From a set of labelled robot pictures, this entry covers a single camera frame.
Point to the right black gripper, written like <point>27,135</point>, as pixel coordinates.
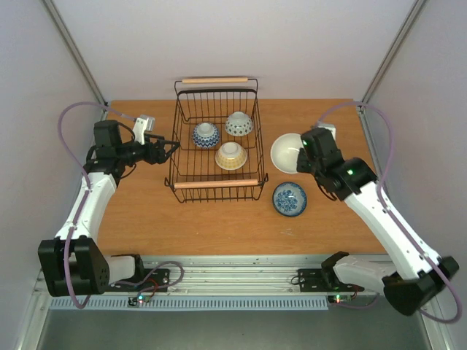
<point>302,162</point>

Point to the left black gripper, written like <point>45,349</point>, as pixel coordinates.
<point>153,158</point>

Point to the red patterned bowl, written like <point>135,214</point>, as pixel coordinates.
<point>206,135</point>

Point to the teal yellow sun bowl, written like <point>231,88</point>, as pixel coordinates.
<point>231,156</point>

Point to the white bowl with brown diamonds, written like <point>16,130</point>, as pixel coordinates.
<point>238,124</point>

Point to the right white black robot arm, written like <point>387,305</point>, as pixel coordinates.
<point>420,272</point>

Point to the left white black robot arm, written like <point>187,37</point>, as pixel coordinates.
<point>78,235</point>

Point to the right circuit board with leds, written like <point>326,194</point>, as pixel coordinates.
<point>340,299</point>

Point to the circuit board with leds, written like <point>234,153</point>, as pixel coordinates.
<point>340,299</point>
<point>138,301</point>

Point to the left circuit board with leds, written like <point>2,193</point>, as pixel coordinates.
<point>138,301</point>

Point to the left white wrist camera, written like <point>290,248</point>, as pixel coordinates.
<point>142,125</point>

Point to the black wire dish rack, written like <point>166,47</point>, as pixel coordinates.
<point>193,174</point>

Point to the right aluminium corner post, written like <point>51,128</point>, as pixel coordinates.
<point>407,25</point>

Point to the aluminium corner post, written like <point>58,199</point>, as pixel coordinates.
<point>71,46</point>
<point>407,25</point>

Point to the aluminium rail frame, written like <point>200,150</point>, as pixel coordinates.
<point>233,273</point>

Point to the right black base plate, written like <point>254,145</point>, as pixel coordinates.
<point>311,280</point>

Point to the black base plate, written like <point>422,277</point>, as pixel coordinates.
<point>160,277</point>
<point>311,280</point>

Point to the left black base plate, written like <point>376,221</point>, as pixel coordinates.
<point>160,277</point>

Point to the left aluminium corner post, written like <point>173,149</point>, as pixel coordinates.
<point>71,46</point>

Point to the grey slotted cable duct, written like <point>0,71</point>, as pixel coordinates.
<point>212,303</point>

